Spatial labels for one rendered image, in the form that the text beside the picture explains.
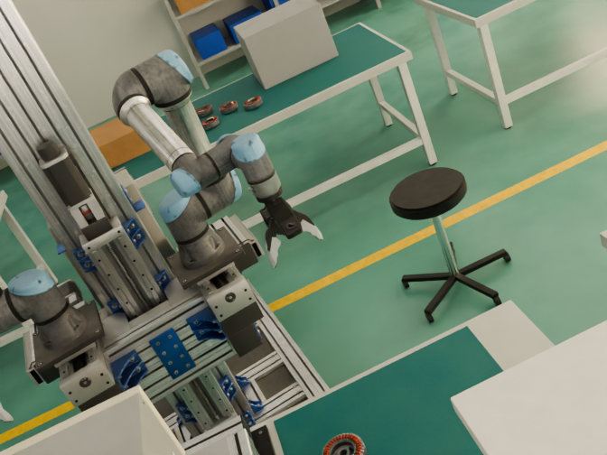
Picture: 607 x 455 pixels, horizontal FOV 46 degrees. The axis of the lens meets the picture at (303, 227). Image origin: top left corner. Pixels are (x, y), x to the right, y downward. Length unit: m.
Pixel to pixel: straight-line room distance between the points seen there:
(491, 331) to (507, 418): 0.84
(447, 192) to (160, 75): 1.45
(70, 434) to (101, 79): 6.85
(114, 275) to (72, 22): 5.82
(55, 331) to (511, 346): 1.33
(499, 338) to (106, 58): 6.58
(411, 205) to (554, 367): 1.85
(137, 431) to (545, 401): 0.71
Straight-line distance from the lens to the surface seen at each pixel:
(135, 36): 8.03
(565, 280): 3.33
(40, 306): 2.27
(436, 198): 3.04
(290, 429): 2.02
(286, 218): 1.76
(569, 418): 1.22
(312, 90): 4.10
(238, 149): 1.72
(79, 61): 8.09
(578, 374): 1.27
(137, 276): 2.40
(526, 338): 2.01
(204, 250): 2.27
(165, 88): 2.08
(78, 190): 2.25
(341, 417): 1.98
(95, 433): 1.43
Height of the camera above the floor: 2.13
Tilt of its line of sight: 29 degrees down
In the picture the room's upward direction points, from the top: 24 degrees counter-clockwise
